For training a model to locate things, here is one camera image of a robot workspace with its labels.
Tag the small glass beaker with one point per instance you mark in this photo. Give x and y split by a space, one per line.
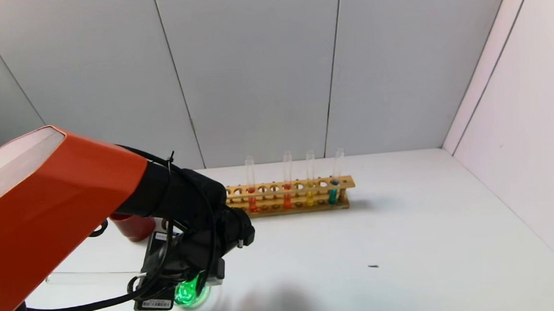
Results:
189 293

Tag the orange and black left arm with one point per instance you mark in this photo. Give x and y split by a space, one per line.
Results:
45 213

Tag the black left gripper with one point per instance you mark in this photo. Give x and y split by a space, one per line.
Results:
154 301

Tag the dark red plastic cup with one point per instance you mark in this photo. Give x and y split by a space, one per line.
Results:
135 229

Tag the orange pigment glass test tube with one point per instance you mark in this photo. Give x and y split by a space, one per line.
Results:
252 202
287 199

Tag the yellow pigment glass test tube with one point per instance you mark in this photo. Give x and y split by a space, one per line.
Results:
92 277
310 197

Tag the teal pigment glass test tube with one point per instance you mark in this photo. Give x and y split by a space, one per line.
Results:
332 195

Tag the wooden test tube rack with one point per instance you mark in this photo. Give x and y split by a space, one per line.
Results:
299 208

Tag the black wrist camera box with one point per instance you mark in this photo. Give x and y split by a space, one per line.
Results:
157 278

